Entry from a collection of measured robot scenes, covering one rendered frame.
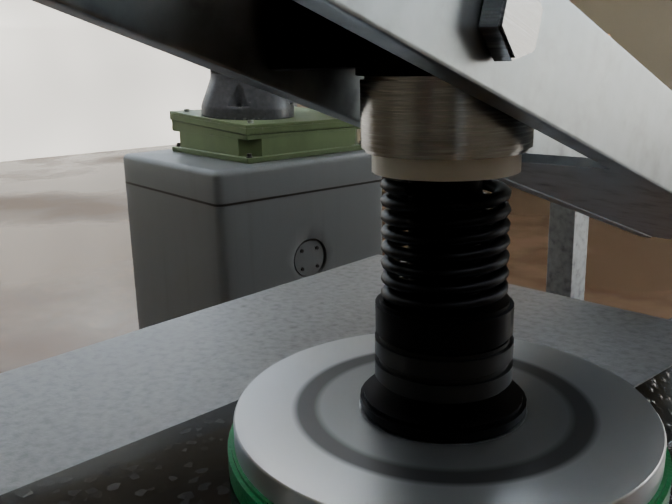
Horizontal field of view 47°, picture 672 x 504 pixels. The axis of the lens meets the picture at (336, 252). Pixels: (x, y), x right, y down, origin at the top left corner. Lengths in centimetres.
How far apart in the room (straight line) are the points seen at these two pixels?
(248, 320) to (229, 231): 78
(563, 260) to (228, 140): 110
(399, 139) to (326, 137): 122
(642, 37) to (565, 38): 747
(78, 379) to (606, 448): 33
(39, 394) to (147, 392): 7
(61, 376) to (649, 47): 740
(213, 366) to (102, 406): 8
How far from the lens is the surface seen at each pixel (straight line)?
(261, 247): 142
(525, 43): 28
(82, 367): 55
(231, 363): 53
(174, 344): 57
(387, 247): 36
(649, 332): 61
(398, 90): 33
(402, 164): 34
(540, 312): 63
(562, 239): 222
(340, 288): 68
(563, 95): 33
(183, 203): 147
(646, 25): 778
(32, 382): 54
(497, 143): 33
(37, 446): 46
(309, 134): 152
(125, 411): 48
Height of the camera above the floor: 104
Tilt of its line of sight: 14 degrees down
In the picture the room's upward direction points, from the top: 1 degrees counter-clockwise
